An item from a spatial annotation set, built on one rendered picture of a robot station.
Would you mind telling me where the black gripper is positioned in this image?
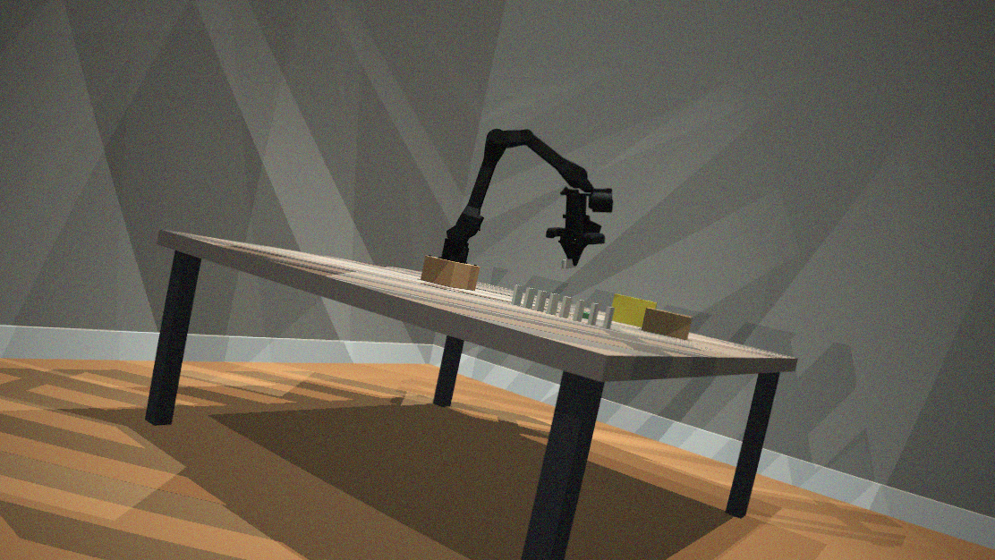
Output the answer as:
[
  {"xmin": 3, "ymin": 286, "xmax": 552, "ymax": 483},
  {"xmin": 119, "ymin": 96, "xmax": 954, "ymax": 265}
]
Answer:
[{"xmin": 546, "ymin": 211, "xmax": 606, "ymax": 266}]

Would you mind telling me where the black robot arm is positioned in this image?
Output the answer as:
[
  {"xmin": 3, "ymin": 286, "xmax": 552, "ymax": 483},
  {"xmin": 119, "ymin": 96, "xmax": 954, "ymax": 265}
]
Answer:
[{"xmin": 438, "ymin": 129, "xmax": 613, "ymax": 264}]

